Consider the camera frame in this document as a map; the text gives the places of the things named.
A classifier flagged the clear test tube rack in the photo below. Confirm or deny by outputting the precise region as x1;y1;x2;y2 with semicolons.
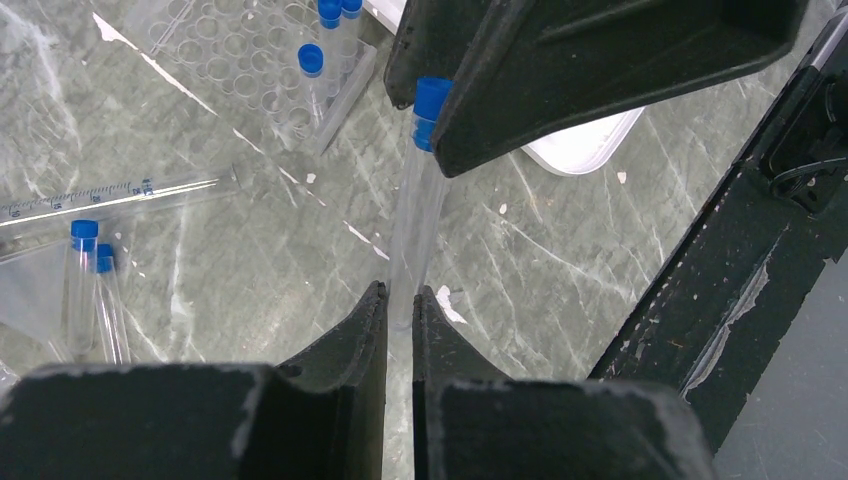
126;1;377;154

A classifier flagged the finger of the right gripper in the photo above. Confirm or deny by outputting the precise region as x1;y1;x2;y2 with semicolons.
384;1;510;110
432;1;807;178

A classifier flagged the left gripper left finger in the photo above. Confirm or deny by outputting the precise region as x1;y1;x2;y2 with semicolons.
1;282;388;479

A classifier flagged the white tray lid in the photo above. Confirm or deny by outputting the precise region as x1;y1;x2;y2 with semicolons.
363;0;644;177

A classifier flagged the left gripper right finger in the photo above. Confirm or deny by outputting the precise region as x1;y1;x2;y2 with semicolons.
412;287;716;479

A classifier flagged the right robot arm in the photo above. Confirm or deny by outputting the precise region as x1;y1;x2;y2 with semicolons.
384;1;847;445

